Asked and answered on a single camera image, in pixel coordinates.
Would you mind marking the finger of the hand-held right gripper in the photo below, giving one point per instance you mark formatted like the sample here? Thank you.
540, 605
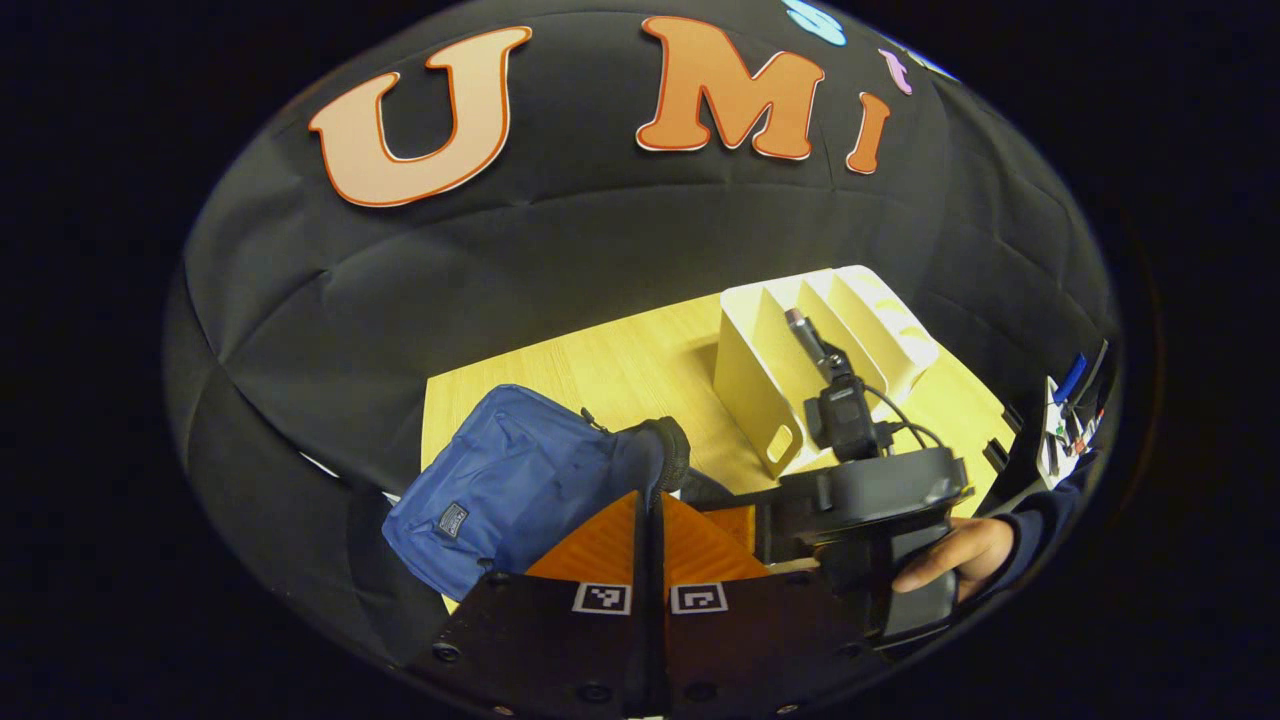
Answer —
735, 525

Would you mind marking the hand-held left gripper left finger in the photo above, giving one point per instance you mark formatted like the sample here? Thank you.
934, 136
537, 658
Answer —
642, 600

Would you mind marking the cream plastic bookshelf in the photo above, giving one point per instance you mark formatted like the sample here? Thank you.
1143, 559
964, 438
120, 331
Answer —
760, 380

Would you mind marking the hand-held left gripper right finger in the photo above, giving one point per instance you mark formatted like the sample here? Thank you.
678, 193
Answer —
760, 640

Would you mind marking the white holder with pens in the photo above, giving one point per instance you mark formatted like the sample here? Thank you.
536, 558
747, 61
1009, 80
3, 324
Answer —
1055, 430

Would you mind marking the blue schoolbag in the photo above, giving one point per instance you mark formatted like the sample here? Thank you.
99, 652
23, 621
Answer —
500, 480

